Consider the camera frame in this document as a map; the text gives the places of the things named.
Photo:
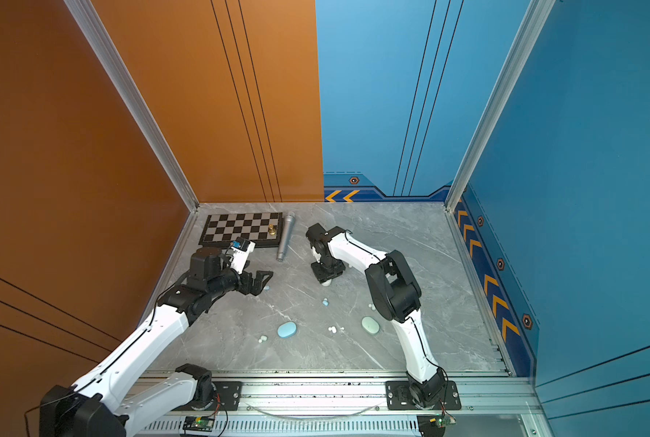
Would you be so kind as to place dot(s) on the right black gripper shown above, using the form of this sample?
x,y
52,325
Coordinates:
x,y
320,277

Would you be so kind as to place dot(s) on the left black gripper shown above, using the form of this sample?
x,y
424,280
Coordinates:
x,y
258,285

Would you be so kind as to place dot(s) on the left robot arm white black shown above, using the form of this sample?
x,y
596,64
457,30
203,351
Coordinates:
x,y
97,404

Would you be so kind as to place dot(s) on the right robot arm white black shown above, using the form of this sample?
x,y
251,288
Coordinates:
x,y
396,296

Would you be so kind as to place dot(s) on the blue earbud charging case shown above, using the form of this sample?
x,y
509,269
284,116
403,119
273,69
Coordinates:
x,y
287,330

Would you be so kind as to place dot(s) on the green earbud charging case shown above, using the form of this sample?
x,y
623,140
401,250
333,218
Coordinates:
x,y
370,325

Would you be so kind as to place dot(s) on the black white chessboard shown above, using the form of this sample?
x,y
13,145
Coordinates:
x,y
221,229

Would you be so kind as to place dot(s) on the silver microphone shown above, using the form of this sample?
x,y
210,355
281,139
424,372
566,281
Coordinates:
x,y
287,228

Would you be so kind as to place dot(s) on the left green circuit board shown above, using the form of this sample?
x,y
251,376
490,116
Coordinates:
x,y
198,424

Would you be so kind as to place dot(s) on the green circuit board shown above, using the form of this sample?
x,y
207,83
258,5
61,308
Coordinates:
x,y
443,421
198,424

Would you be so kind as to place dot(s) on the right green circuit board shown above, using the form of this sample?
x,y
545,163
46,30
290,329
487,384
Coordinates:
x,y
443,421

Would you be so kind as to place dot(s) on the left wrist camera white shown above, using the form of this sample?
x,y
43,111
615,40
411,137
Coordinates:
x,y
238,254

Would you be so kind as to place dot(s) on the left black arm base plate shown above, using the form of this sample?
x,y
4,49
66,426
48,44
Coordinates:
x,y
226,394

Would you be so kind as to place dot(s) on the aluminium front rail frame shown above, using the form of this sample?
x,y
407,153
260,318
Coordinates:
x,y
294,395

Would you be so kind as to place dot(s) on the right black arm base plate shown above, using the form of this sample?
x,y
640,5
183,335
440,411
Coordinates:
x,y
399,398

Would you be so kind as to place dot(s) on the left aluminium corner post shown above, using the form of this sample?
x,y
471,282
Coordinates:
x,y
100,41

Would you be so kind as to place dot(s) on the aluminium corner post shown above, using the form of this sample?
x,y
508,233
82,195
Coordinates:
x,y
100,41
522,46

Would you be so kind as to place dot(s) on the right aluminium corner post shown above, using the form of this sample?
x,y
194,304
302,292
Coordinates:
x,y
522,46

